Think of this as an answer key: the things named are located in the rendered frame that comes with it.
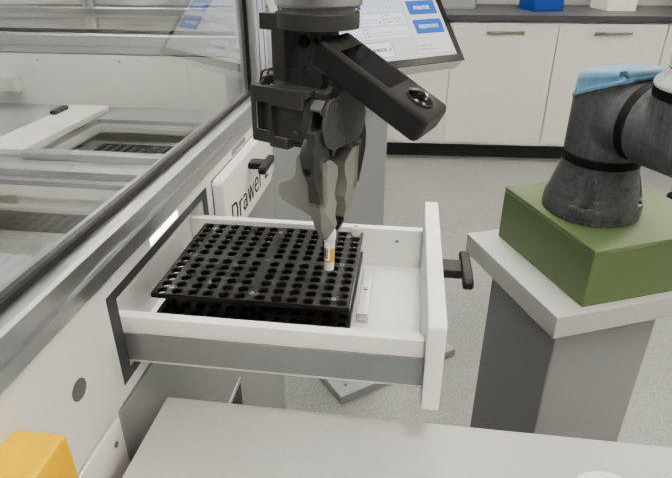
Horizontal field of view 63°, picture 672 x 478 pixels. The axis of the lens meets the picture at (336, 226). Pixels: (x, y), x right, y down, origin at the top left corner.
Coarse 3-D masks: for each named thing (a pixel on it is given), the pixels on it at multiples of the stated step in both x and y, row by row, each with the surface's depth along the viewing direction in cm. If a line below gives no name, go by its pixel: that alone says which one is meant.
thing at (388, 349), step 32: (192, 224) 80; (256, 224) 79; (288, 224) 78; (352, 224) 78; (160, 256) 71; (384, 256) 78; (416, 256) 78; (128, 288) 63; (384, 288) 73; (416, 288) 73; (128, 320) 58; (160, 320) 58; (192, 320) 57; (224, 320) 57; (352, 320) 67; (384, 320) 67; (416, 320) 67; (128, 352) 60; (160, 352) 59; (192, 352) 59; (224, 352) 58; (256, 352) 58; (288, 352) 57; (320, 352) 56; (352, 352) 56; (384, 352) 56; (416, 352) 55; (416, 384) 57
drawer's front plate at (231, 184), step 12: (252, 144) 99; (264, 144) 106; (240, 156) 93; (252, 156) 98; (264, 156) 106; (228, 168) 88; (240, 168) 91; (216, 180) 83; (228, 180) 85; (240, 180) 92; (252, 180) 99; (264, 180) 107; (216, 192) 83; (228, 192) 86; (240, 192) 92; (216, 204) 84; (228, 204) 86; (252, 204) 100; (228, 216) 86; (240, 216) 93
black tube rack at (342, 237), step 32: (224, 224) 76; (192, 256) 68; (224, 256) 68; (256, 256) 69; (288, 256) 68; (320, 256) 68; (160, 288) 62; (192, 288) 62; (224, 288) 62; (256, 288) 62; (288, 288) 62; (320, 288) 62; (256, 320) 61; (288, 320) 61; (320, 320) 61
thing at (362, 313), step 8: (368, 272) 75; (368, 280) 73; (368, 288) 71; (360, 296) 70; (368, 296) 70; (360, 304) 68; (368, 304) 68; (360, 312) 66; (368, 312) 68; (360, 320) 67
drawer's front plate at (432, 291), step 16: (432, 208) 74; (432, 224) 70; (432, 240) 66; (432, 256) 63; (432, 272) 60; (432, 288) 57; (432, 304) 54; (432, 320) 52; (432, 336) 52; (432, 352) 52; (432, 368) 53; (432, 384) 54; (432, 400) 55
